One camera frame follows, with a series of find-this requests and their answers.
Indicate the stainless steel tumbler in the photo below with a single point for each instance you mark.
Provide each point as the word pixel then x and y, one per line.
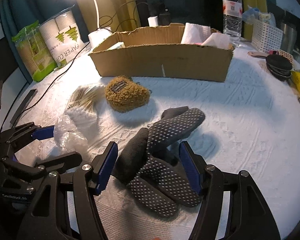
pixel 289 37

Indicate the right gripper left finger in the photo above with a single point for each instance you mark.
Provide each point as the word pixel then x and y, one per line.
pixel 89 181

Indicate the teal curtain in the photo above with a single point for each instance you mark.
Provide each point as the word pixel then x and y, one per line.
pixel 16 14

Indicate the yellow curtain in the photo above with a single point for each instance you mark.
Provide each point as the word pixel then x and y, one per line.
pixel 120 15

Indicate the brown fuzzy pouch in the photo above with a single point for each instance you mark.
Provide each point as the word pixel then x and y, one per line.
pixel 123 94

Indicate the white usb charger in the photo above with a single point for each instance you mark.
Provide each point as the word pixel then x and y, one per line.
pixel 153 21

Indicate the white paper cup pack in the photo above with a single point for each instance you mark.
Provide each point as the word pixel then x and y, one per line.
pixel 62 37

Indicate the white perforated plastic basket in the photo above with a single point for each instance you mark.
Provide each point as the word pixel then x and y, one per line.
pixel 266 37

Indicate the white paper towel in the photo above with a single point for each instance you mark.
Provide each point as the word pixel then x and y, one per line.
pixel 204 36

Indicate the black power adapter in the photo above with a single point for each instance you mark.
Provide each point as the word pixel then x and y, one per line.
pixel 164 18

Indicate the black round lid stack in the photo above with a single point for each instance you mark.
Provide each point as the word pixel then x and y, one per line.
pixel 279 66

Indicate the cotton swab bag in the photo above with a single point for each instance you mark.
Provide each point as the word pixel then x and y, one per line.
pixel 81 107

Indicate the clear bubble wrap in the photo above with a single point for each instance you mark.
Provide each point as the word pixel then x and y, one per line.
pixel 71 133

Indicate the green paper cup pack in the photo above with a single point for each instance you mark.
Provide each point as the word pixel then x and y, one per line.
pixel 33 51

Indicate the pink handled utility knife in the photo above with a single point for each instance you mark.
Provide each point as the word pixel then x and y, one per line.
pixel 258 54

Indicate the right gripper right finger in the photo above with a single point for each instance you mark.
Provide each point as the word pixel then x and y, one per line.
pixel 249 215

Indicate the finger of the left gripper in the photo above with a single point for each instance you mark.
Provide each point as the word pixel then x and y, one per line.
pixel 16 138

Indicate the clear plastic water bottle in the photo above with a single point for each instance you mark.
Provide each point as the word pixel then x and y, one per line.
pixel 232 20

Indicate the brown cardboard box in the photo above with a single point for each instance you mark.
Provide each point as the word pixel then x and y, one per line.
pixel 158 52

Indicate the black dotted glove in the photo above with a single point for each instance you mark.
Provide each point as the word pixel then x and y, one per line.
pixel 154 174

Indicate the white table cloth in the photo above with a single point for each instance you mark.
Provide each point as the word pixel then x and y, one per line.
pixel 252 123

